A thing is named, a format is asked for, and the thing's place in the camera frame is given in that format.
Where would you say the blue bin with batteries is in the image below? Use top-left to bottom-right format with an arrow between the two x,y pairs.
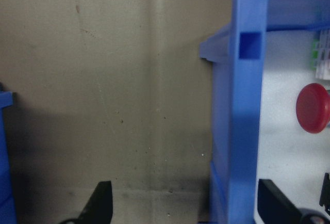
0,91 -> 18,224

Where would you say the blue bin with mixed parts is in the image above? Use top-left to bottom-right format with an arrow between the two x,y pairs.
199,0 -> 330,224

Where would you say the dark electrical component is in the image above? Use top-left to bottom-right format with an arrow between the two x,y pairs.
319,172 -> 330,216

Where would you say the white foam bin liner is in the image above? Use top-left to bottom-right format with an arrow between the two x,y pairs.
254,29 -> 330,224

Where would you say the red mushroom push button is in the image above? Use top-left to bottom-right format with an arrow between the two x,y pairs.
295,83 -> 330,134

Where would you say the green white terminal block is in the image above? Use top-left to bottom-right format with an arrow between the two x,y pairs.
310,29 -> 330,80

